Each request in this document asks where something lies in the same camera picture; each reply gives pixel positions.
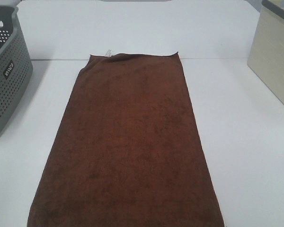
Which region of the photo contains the grey perforated plastic basket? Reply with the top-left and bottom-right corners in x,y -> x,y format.
0,5 -> 33,134

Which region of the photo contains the beige wooden box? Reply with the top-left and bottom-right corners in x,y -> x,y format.
247,0 -> 284,105

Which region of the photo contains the brown towel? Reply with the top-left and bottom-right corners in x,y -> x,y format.
27,54 -> 224,227

